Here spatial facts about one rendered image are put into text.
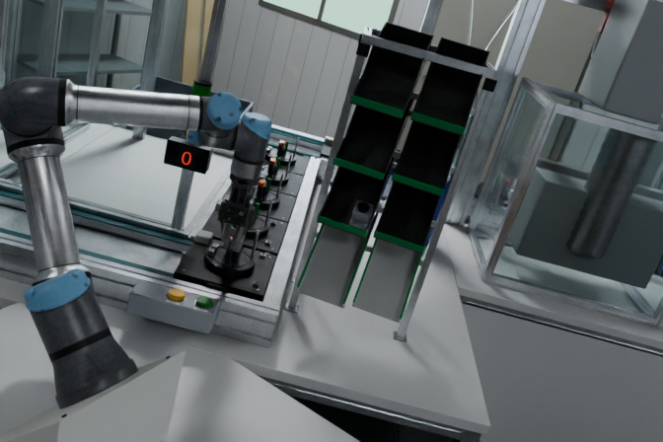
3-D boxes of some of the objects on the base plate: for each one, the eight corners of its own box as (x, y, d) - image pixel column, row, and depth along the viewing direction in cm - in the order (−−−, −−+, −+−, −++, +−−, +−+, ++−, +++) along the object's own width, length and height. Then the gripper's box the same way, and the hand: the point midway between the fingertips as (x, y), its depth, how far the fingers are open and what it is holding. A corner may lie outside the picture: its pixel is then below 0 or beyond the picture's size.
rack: (406, 342, 188) (502, 73, 161) (283, 310, 187) (359, 33, 160) (404, 306, 208) (488, 60, 180) (292, 275, 207) (361, 24, 179)
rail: (269, 348, 168) (278, 313, 165) (-71, 258, 166) (-69, 220, 162) (272, 336, 174) (282, 302, 170) (-57, 250, 171) (-55, 212, 167)
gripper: (222, 177, 157) (205, 255, 164) (258, 186, 157) (241, 263, 164) (230, 166, 165) (213, 240, 172) (264, 176, 165) (247, 249, 172)
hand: (230, 243), depth 170 cm, fingers closed
